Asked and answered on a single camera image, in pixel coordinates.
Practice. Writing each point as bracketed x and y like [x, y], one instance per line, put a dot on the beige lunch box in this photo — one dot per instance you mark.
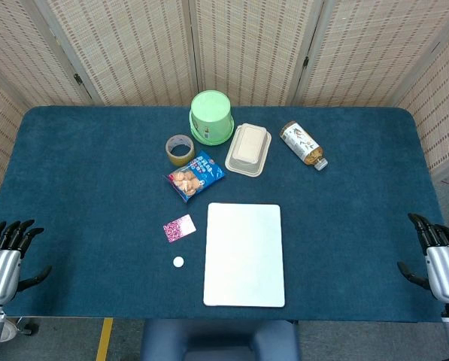
[248, 148]

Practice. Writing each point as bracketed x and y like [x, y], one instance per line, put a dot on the white magnetic board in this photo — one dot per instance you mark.
[243, 255]

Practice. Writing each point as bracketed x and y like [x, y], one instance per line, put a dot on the green plastic bucket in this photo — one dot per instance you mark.
[211, 113]

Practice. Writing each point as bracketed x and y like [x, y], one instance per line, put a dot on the yellow tape roll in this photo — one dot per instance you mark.
[181, 158]

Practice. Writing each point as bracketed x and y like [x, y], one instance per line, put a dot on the blue felt table cloth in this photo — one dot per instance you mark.
[96, 188]

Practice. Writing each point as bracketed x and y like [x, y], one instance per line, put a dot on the small white round disc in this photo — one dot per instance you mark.
[178, 262]

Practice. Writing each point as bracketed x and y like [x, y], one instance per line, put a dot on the tea bottle with label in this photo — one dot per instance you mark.
[301, 143]

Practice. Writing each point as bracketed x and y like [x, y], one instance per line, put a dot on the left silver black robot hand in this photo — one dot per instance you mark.
[0, 270]

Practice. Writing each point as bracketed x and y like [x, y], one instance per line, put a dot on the blue snack bag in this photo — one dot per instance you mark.
[194, 178]

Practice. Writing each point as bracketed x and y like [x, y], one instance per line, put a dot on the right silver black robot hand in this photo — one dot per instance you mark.
[448, 270]

